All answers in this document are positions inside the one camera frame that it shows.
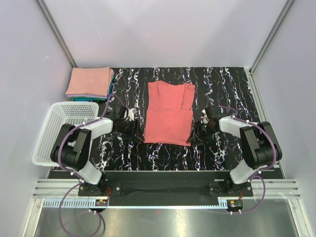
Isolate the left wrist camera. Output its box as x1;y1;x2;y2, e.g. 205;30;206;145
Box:
125;108;138;121

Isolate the red t shirt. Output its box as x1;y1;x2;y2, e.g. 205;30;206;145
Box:
144;81;195;146

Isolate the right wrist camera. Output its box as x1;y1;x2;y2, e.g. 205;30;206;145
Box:
200;109;209;124

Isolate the folded lilac t shirt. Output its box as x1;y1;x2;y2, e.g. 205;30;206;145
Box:
67;94;108;99

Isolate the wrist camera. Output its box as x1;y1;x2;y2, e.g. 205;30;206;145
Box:
200;109;209;124
125;108;138;121

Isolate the folded pink t shirt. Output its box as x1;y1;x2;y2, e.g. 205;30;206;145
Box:
66;67;114;97

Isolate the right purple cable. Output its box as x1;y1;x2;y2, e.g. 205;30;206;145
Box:
218;105;278;214

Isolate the white plastic basket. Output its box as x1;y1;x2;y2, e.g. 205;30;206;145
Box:
31;101;99;166

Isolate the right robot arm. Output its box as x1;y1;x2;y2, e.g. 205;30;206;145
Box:
187;105;282;196

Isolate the white slotted cable duct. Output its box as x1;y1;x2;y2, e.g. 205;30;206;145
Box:
43;197;228;209

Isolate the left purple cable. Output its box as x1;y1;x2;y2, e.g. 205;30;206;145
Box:
59;93;126;237

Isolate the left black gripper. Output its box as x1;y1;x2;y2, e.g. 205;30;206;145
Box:
116;118;144;143

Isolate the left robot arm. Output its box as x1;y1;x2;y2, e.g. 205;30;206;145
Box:
50;106;144;196

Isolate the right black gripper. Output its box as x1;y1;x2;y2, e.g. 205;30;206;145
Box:
186;120;217;147

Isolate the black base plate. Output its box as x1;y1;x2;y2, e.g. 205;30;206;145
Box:
79;171;253;204

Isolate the purple cable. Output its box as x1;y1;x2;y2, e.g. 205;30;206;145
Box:
59;93;126;237
218;105;278;214

